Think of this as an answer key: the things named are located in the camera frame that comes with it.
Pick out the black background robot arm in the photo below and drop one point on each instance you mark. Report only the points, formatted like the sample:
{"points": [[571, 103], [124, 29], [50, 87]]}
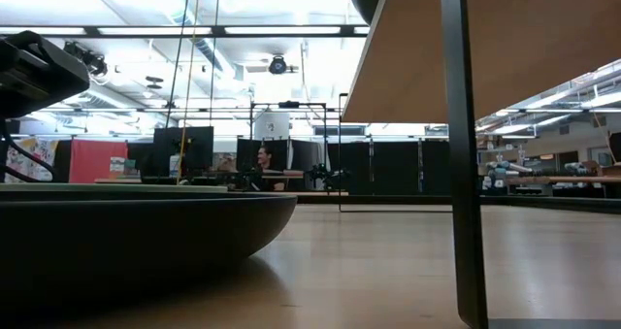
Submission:
{"points": [[322, 176]]}

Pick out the wooden shelf with black legs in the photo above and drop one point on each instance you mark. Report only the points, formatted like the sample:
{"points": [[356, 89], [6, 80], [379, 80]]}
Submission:
{"points": [[533, 38]]}

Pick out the floral patterned cloth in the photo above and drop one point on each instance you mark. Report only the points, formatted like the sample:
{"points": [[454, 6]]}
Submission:
{"points": [[29, 161]]}

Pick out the red partition panel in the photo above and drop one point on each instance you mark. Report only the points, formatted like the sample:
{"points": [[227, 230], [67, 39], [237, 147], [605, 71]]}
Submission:
{"points": [[97, 161]]}

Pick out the black monitor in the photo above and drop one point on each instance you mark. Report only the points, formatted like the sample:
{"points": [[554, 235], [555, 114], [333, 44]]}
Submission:
{"points": [[194, 144]]}

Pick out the black overhead rig beam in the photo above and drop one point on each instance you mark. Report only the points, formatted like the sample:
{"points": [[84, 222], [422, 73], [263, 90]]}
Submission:
{"points": [[218, 30]]}

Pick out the black round ceiling fixture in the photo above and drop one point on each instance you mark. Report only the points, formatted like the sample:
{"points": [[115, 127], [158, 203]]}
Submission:
{"points": [[277, 65]]}

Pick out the white sign board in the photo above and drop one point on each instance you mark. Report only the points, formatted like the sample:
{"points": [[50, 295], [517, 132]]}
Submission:
{"points": [[271, 125]]}

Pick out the person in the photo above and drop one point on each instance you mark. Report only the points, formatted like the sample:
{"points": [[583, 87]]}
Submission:
{"points": [[266, 161]]}

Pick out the blue white background robot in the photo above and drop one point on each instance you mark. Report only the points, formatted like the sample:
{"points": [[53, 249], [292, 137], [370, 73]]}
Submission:
{"points": [[497, 174]]}

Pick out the long wooden background table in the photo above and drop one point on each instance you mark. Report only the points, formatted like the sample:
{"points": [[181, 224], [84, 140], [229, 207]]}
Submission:
{"points": [[558, 179]]}

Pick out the black metal frame stand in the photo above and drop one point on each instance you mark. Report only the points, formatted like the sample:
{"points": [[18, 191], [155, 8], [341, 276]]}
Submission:
{"points": [[291, 104]]}

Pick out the black partition wall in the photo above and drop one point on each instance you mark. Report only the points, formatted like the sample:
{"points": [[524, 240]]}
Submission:
{"points": [[388, 169]]}

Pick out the black aluminium table frame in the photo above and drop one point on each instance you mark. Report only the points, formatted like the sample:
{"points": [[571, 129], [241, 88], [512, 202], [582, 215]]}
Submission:
{"points": [[412, 199]]}

